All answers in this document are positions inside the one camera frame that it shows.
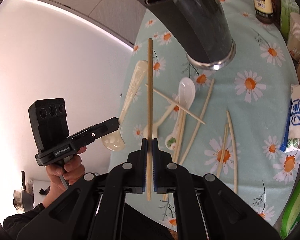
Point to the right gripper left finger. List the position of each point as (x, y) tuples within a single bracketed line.
[(129, 177)]

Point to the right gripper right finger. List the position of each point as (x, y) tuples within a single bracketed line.
[(189, 191)]

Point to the cream plastic rice spoon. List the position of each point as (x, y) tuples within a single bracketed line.
[(114, 141)]

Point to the black utensil holder cup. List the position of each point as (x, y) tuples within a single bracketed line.
[(201, 28)]

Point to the person's left forearm black sleeve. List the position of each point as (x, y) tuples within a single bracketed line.
[(13, 224)]

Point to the person's left hand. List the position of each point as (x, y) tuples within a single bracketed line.
[(70, 172)]

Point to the long wooden chopstick centre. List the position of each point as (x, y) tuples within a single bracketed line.
[(196, 129)]

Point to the small white floral spoon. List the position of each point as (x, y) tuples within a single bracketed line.
[(170, 141)]

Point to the wooden chopstick beside spoon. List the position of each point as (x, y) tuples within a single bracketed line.
[(178, 137)]

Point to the crossing wooden chopstick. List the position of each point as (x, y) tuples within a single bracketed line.
[(180, 106)]

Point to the short wooden chopstick right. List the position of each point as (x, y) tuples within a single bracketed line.
[(219, 169)]

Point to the daisy print teal tablecloth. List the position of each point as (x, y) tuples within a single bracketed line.
[(254, 88)]

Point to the wooden chopstick right curved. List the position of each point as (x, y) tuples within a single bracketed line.
[(234, 151)]

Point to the white ceramic soup spoon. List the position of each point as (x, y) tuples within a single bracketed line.
[(186, 97)]

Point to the green white package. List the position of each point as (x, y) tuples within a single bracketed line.
[(290, 227)]

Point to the white blue salt bag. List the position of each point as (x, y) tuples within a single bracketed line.
[(291, 141)]

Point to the paper cup stack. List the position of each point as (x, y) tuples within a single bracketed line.
[(293, 43)]

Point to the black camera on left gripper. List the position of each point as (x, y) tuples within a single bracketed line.
[(48, 123)]

